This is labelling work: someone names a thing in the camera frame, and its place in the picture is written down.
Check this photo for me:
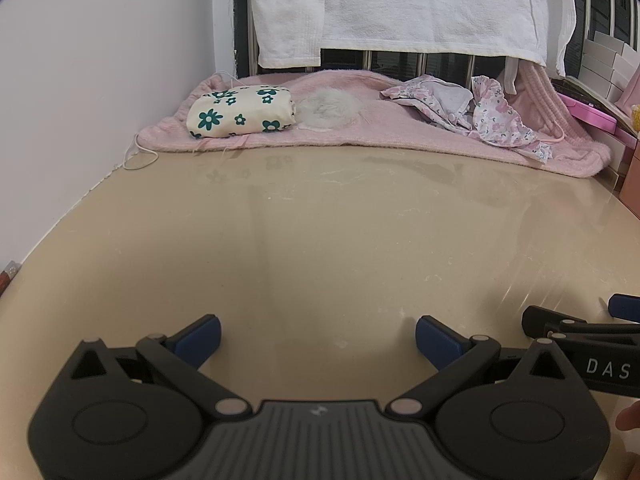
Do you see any thin white cord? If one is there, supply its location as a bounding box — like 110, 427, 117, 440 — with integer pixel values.
122, 72, 242, 171

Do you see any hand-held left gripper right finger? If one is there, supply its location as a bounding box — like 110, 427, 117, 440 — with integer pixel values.
390, 315, 583, 418

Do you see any brown box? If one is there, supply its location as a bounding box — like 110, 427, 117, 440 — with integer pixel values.
620, 147, 640, 219

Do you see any white towel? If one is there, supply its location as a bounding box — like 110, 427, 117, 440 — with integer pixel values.
249, 0, 577, 75

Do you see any metal window grille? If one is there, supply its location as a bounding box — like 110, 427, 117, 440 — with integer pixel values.
232, 0, 640, 87

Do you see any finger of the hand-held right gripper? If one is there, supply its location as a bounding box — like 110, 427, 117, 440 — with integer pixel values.
607, 293, 640, 320
521, 305, 640, 344

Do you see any pink floral garment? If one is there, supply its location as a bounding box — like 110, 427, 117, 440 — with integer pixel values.
380, 74, 554, 163

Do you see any cream cloth with green flowers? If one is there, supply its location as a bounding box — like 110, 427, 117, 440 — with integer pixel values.
186, 85, 295, 140

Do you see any red object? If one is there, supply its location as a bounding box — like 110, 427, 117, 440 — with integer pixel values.
0, 260, 21, 295

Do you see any grey fluffy pom-pom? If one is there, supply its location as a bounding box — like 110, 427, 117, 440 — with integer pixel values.
298, 87, 362, 130

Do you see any pink fleece blanket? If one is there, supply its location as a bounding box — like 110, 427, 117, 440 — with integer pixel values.
137, 62, 612, 180

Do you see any stack of white boxes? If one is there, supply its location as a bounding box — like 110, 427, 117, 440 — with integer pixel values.
580, 30, 640, 112

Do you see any person's right hand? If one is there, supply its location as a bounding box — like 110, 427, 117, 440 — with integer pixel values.
615, 400, 640, 434

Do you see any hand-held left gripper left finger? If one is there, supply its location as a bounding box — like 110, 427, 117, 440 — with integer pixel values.
65, 314, 253, 419

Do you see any pink plastic case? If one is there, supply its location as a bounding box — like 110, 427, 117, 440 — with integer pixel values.
556, 91, 640, 149

